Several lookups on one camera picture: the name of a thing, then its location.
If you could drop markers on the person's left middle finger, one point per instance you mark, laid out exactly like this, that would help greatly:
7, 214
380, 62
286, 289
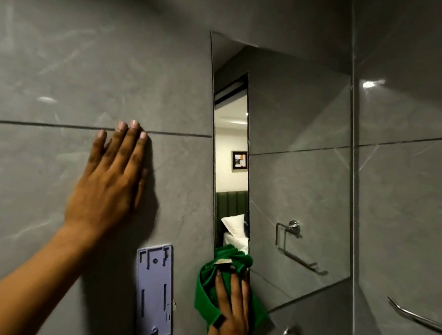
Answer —
126, 144

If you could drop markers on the chrome towel rail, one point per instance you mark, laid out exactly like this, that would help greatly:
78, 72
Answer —
426, 320

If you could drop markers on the person's left thumb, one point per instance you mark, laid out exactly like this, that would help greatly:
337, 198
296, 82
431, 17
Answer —
141, 188

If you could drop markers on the frameless wall mirror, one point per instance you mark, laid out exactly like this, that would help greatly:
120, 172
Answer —
298, 177

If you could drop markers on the person's left little finger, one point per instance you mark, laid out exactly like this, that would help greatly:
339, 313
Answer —
96, 152

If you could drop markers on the grey plastic wall bracket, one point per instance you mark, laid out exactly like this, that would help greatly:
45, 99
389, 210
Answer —
154, 292

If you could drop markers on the person's left forearm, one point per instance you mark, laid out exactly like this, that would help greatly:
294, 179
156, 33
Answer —
14, 287

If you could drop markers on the person's right middle finger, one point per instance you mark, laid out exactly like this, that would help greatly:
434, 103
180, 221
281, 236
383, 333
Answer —
234, 297

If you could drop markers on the green cleaning cloth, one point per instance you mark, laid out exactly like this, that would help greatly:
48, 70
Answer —
207, 288

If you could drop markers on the person's left hand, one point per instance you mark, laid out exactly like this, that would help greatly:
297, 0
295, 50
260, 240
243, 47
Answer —
104, 192

